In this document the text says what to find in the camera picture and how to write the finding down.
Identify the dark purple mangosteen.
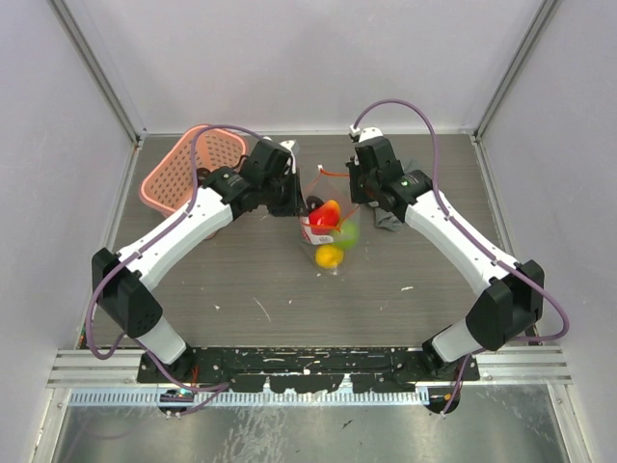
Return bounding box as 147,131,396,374
306,195,324,211

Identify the red yellow mango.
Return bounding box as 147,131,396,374
308,200,341,233

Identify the green apple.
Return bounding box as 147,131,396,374
331,220,360,250

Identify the clear zip top bag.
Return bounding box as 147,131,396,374
299,165,361,276

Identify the yellow pear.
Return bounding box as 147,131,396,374
314,244,345,269

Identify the pink plastic basket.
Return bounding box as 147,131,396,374
139,124,248,218

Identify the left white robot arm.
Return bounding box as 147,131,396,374
92,139,305,382

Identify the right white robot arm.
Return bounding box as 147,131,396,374
346,131,545,380

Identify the grey cloth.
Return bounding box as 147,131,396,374
369,158,420,232

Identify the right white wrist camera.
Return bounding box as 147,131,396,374
348,125,384,144

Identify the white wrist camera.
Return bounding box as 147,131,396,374
348,125,384,144
280,140,300,175

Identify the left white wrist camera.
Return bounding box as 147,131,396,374
280,140,300,175

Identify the left aluminium frame post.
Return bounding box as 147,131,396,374
47,1,144,146

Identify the aluminium frame post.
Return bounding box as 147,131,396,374
47,1,144,146
473,0,562,142

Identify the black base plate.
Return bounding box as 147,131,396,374
167,347,459,394

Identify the right aluminium frame post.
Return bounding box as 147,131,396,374
473,0,562,142

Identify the slotted cable duct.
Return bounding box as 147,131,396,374
67,387,429,407

